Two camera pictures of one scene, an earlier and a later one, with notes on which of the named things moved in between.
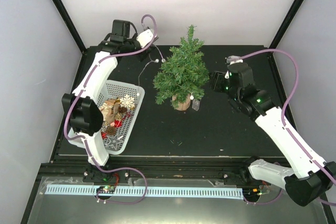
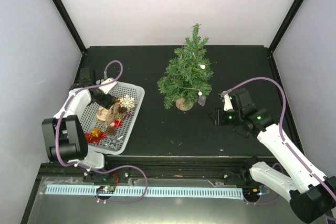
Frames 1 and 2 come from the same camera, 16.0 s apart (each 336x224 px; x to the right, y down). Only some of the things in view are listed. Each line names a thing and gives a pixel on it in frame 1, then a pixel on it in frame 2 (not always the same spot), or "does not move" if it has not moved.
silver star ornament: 114,141 does not move
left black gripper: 146,52 → 107,102
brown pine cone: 111,130 does not move
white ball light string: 156,61 → 202,66
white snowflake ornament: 127,102 does not move
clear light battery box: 196,104 → 201,100
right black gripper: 214,82 → 218,118
